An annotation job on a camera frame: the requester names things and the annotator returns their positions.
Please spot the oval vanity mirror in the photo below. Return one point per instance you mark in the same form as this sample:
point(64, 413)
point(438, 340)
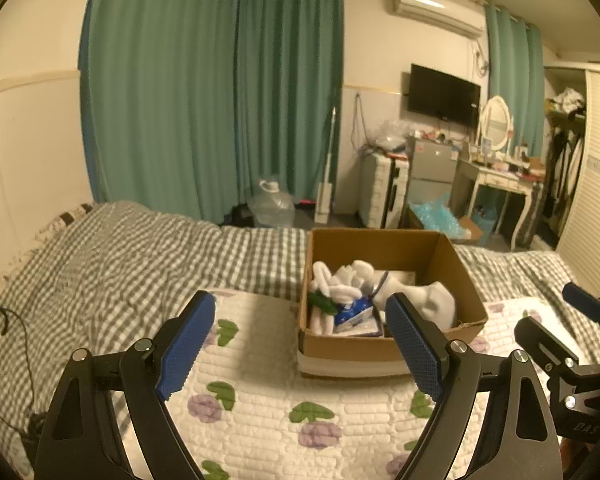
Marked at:
point(495, 123)

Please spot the teal curtain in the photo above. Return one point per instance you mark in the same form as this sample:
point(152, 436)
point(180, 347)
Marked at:
point(188, 104)
point(517, 74)

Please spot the white floral quilted pad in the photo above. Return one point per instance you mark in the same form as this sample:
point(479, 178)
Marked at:
point(245, 411)

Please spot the white dressing table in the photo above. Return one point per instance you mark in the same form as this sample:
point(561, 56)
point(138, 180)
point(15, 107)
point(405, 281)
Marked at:
point(512, 197)

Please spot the white louvered wardrobe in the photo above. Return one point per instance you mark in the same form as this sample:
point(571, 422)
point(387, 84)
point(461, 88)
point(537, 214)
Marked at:
point(579, 244)

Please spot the teal right curtain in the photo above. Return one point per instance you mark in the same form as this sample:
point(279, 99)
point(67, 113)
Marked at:
point(517, 74)

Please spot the white air conditioner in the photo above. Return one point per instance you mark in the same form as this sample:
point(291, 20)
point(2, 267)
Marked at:
point(446, 14)

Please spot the black wall television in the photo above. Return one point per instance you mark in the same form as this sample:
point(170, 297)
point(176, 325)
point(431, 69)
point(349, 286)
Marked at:
point(443, 96)

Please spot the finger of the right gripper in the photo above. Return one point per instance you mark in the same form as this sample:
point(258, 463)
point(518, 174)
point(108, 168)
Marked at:
point(582, 300)
point(546, 350)

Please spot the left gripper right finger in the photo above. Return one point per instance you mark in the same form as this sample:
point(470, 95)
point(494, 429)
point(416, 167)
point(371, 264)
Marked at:
point(517, 438)

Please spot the silver mini fridge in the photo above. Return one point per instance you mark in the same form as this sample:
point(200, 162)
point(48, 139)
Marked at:
point(432, 170)

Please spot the blue plastic bag pile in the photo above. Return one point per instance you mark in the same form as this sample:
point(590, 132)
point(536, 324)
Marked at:
point(436, 216)

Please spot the grey checked bed cover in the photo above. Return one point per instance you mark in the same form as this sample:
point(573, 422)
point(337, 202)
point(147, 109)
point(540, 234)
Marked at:
point(118, 272)

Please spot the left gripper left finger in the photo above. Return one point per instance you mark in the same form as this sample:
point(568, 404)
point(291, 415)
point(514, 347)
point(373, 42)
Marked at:
point(81, 438)

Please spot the clear water jug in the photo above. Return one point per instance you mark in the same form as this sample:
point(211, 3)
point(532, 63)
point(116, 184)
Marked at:
point(271, 206)

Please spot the grey knit glove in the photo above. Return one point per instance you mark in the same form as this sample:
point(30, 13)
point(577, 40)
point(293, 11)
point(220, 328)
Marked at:
point(433, 302)

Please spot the light blue tissue pack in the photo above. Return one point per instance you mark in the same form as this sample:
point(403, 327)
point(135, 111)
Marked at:
point(353, 314)

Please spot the white suitcase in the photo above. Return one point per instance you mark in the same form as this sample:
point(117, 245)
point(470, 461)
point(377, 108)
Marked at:
point(383, 187)

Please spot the brown cardboard box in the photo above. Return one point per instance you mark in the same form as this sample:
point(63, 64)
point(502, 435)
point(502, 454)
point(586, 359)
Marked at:
point(414, 257)

